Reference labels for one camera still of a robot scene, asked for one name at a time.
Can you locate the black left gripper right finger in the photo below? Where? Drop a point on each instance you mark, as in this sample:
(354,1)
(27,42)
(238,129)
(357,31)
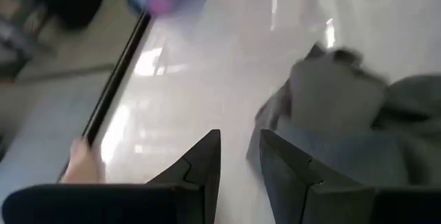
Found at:
(344,206)

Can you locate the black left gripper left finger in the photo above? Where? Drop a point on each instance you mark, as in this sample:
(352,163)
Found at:
(103,206)

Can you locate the peach towel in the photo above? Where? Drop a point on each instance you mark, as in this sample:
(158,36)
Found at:
(84,163)

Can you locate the blue gray towel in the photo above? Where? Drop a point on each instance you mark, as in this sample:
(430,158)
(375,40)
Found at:
(344,155)

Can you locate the small dark gray towel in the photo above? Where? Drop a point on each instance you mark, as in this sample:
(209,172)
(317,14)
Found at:
(337,93)

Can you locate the magenta towel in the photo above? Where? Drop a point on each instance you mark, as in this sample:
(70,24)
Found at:
(160,1)

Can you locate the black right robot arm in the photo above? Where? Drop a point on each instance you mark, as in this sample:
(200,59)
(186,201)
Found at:
(74,0)

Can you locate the large dark gray towel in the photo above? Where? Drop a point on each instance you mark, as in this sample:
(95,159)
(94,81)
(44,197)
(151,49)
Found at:
(413,113)

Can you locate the black metal table frame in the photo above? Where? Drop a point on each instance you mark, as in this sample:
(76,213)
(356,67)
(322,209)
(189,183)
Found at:
(113,79)

